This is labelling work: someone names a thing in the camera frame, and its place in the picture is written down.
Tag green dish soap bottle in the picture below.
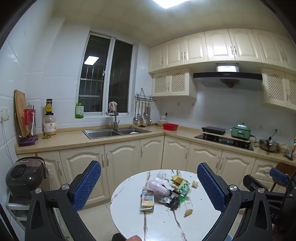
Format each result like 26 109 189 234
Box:
75 97 84 119

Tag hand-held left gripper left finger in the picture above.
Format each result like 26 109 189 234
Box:
24 160 102 241

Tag ceiling light panel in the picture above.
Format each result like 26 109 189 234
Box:
153 0 192 10

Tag dark sauce jar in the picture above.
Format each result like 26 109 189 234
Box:
45 99 54 115

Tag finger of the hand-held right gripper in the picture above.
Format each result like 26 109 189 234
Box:
243 175 259 192
269 168 290 186

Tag pink plastic bag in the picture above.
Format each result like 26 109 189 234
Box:
147 178 173 197

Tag metal utensil rack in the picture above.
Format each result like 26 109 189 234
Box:
135 88 158 102

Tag black rice cooker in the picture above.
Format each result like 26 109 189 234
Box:
6 156 47 201

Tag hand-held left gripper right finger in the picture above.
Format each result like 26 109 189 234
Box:
196 162 273 241

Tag black range hood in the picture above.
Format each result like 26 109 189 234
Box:
193 62 263 91

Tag clear plastic jar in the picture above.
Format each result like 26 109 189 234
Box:
43 113 57 136

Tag black glass gas stove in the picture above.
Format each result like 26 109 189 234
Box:
194 133 254 151

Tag wooden cutting board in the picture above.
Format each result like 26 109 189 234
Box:
14 90 29 138

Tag red utensil holder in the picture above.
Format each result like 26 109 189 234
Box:
23 104 36 136

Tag black induction cooker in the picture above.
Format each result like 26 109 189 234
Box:
201 126 226 135

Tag purple board rack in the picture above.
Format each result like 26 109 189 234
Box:
18 135 38 147

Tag steel cooking pot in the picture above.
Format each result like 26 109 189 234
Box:
259 137 281 153

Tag cream lattice door cabinet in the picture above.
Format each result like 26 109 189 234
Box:
261 67 296 110
151 68 197 100

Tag steel kitchen faucet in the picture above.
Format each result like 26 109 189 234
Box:
105 102 121 133

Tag black snack wrapper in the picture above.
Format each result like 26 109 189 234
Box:
159 195 183 210

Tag dark kitchen window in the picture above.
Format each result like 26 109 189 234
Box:
79 32 134 116

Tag yellow drink carton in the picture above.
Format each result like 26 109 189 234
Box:
140 186 155 212

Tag green electric cooking pot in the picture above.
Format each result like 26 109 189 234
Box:
230 123 252 140

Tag cream base cabinets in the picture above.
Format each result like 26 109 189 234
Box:
17 136 296 204

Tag stainless steel sink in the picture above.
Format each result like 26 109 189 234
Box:
83 127 152 139

